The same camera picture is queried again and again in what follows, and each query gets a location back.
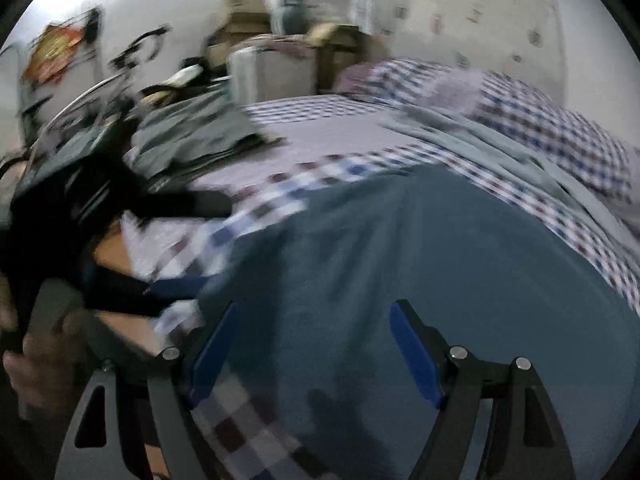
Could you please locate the black bicycle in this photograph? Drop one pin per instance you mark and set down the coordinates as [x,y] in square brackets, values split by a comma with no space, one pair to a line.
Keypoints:
[135,50]

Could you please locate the grey suitcase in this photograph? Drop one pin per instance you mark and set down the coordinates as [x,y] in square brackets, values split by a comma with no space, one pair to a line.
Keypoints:
[280,75]

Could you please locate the dark teal shirt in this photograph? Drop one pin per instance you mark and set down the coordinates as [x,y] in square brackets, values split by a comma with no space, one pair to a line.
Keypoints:
[400,250]

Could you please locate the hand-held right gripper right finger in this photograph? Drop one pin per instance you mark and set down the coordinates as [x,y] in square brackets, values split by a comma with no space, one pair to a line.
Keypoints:
[415,355]

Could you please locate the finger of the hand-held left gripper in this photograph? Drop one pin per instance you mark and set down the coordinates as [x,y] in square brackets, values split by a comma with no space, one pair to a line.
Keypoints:
[175,287]
[200,205]

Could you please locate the person's left hand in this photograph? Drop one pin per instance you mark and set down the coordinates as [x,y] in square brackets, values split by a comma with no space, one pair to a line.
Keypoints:
[40,370]

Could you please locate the pineapple print curtain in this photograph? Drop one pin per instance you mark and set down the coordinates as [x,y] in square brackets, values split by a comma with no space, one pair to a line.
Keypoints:
[475,10]

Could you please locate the light grey garment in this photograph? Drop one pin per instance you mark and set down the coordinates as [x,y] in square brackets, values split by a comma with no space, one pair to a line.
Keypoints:
[475,135]

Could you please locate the checked bed sheet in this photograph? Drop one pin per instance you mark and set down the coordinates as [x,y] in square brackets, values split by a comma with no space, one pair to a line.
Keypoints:
[320,130]

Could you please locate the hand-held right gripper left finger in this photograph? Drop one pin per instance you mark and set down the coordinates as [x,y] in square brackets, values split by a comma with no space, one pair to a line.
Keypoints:
[210,355]

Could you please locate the red wall ornament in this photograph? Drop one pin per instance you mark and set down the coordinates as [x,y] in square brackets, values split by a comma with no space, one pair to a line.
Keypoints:
[52,52]

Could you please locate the pink cloth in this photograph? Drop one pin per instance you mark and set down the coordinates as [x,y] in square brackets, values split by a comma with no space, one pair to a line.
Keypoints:
[290,45]

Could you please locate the checked quilt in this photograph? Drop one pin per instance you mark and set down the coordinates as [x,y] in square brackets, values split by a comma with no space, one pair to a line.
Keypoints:
[550,125]

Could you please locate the dark grey clothes pile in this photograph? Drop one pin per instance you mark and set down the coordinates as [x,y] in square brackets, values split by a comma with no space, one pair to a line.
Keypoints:
[200,125]

